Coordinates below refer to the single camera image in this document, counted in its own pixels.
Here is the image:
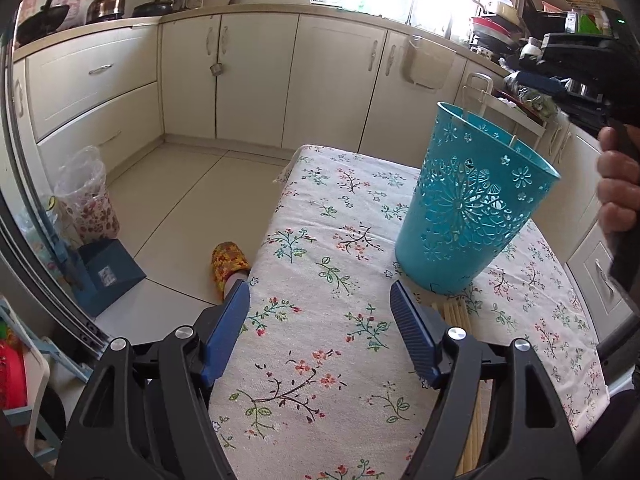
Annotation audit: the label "wooden chopstick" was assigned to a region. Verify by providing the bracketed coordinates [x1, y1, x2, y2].
[438, 300, 471, 334]

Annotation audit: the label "cream kitchen cabinets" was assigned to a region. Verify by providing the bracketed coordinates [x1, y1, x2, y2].
[8, 6, 637, 331]

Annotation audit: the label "person's right hand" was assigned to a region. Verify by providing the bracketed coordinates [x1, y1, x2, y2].
[596, 127, 640, 237]

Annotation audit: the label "yellow patterned slipper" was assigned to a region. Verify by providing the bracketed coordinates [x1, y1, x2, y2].
[210, 242, 250, 299]

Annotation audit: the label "floral white tablecloth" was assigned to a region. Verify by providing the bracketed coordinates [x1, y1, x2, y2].
[209, 145, 610, 479]

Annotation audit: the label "blue cardboard box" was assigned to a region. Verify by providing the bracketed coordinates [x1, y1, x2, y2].
[72, 238, 146, 318]

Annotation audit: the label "teal perforated plastic basket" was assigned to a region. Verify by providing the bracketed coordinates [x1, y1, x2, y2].
[395, 102, 561, 295]

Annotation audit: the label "floral plastic bag bin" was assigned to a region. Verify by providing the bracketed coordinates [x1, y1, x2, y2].
[54, 146, 119, 244]

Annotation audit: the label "white hanging plastic bin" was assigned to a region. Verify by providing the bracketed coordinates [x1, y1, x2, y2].
[401, 36, 456, 90]

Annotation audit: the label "black dish rack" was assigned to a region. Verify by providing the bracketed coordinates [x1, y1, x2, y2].
[471, 0, 526, 58]

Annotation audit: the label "metal kettle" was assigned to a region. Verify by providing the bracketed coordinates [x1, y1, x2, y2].
[86, 0, 126, 24]

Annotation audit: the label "black wok pan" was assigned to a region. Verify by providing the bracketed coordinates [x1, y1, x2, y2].
[15, 0, 70, 47]

